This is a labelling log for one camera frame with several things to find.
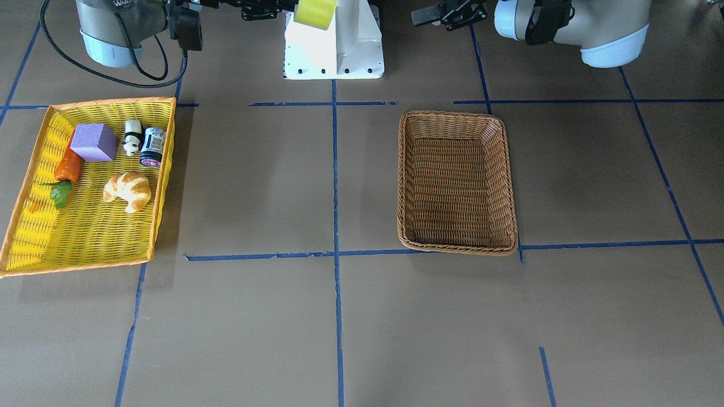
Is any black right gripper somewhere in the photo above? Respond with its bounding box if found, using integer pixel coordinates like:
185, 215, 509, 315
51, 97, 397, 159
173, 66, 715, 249
167, 0, 297, 21

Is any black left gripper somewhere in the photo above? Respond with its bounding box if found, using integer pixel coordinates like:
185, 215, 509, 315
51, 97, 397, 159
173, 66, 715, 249
411, 1, 489, 31

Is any yellow-green tape roll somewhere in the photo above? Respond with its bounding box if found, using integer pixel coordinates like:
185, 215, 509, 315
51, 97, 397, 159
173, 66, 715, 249
293, 0, 337, 31

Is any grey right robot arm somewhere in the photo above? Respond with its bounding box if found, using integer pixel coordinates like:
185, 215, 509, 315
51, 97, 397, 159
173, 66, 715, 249
75, 1, 298, 68

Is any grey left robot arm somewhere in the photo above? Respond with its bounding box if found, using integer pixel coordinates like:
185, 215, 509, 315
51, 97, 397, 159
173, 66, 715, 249
493, 1, 651, 68

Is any brown wicker basket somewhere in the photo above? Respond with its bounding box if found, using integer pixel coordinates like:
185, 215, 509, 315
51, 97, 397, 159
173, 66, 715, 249
397, 110, 518, 257

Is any yellow woven plastic basket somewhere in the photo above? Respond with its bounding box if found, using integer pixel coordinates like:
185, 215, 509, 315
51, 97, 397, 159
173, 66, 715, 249
1, 96, 176, 278

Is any small black labelled jar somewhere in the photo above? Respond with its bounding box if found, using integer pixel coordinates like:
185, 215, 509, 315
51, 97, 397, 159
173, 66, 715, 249
139, 127, 166, 168

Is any black white panda figure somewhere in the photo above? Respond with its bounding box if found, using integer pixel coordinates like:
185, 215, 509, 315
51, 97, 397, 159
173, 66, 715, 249
123, 119, 144, 157

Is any purple foam block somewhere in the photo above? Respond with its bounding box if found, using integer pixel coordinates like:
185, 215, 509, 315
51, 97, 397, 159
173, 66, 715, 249
69, 123, 119, 162

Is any toy croissant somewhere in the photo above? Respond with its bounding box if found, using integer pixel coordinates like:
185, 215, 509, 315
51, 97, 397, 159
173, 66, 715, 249
102, 171, 152, 214

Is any orange toy carrot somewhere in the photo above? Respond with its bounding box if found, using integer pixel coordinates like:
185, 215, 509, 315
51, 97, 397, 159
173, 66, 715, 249
38, 141, 83, 210

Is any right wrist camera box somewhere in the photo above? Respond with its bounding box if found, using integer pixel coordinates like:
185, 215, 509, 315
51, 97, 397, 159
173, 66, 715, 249
169, 6, 202, 51

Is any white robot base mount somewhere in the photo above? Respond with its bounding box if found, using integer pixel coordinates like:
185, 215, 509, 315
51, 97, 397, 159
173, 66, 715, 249
283, 1, 385, 80

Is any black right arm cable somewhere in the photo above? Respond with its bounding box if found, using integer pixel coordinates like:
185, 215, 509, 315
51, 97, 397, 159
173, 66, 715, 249
38, 0, 188, 89

